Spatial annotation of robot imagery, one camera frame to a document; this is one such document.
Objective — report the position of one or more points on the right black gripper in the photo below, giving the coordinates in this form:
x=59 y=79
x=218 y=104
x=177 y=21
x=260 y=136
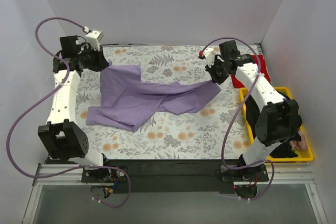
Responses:
x=214 y=71

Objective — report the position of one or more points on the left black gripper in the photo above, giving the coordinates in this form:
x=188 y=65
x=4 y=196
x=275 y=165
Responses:
x=97 y=60

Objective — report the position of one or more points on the lavender t shirt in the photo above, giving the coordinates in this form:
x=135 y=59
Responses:
x=127 y=102

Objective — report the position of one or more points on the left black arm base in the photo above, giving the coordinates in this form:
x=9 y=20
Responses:
x=104 y=175

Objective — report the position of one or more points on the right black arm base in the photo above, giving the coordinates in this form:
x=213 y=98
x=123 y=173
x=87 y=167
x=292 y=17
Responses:
x=258 y=173

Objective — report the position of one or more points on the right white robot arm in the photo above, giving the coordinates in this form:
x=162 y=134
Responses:
x=247 y=69

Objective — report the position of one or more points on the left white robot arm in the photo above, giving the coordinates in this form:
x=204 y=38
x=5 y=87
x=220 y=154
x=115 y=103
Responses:
x=61 y=136

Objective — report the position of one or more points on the folded red t shirt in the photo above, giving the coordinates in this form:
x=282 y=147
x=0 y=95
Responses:
x=238 y=84

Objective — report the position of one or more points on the floral patterned table mat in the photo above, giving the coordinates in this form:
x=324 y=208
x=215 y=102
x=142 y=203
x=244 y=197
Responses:
x=212 y=132

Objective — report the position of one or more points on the black clothes pile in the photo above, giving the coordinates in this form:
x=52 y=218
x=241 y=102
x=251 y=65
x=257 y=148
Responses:
x=286 y=150

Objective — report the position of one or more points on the pink garment in tray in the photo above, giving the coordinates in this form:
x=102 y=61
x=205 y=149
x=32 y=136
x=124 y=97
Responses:
x=299 y=141

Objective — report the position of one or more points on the yellow plastic tray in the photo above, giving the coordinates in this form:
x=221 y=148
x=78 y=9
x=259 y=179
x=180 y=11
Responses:
x=304 y=156

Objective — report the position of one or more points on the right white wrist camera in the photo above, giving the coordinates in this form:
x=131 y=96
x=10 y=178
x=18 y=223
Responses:
x=209 y=54

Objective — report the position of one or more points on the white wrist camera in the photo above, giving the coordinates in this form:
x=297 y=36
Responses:
x=93 y=39
x=209 y=54

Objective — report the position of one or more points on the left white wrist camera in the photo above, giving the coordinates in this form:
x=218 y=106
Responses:
x=93 y=39

